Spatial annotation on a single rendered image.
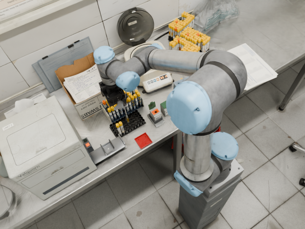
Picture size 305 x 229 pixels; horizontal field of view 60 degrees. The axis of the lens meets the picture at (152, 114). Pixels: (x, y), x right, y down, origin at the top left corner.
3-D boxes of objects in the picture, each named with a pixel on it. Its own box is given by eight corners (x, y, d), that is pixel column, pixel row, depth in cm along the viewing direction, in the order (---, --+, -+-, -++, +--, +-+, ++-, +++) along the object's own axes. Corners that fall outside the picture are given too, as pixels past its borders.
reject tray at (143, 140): (141, 149, 131) (140, 148, 130) (134, 139, 134) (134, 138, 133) (152, 142, 132) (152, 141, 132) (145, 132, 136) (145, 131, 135)
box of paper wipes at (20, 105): (16, 133, 140) (4, 121, 130) (9, 119, 146) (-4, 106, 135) (54, 111, 147) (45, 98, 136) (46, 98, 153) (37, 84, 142)
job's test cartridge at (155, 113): (154, 122, 137) (154, 116, 132) (150, 116, 139) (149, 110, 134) (161, 119, 138) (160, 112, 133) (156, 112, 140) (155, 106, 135)
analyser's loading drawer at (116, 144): (89, 169, 125) (86, 165, 120) (83, 158, 128) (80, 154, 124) (126, 147, 130) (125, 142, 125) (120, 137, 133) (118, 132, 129)
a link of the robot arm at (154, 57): (263, 39, 62) (148, 36, 101) (234, 63, 59) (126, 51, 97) (270, 80, 68) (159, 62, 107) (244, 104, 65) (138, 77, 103)
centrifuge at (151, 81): (140, 97, 148) (138, 83, 138) (123, 62, 164) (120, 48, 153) (179, 82, 152) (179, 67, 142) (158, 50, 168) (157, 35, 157)
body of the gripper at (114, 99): (102, 97, 118) (95, 79, 107) (119, 88, 120) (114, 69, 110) (110, 108, 114) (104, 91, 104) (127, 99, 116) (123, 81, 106)
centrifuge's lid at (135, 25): (114, 16, 137) (110, 9, 142) (124, 54, 156) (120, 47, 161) (152, 3, 141) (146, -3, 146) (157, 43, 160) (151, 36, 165)
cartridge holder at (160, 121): (156, 127, 137) (155, 124, 134) (147, 116, 141) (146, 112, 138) (164, 122, 138) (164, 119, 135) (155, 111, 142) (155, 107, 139)
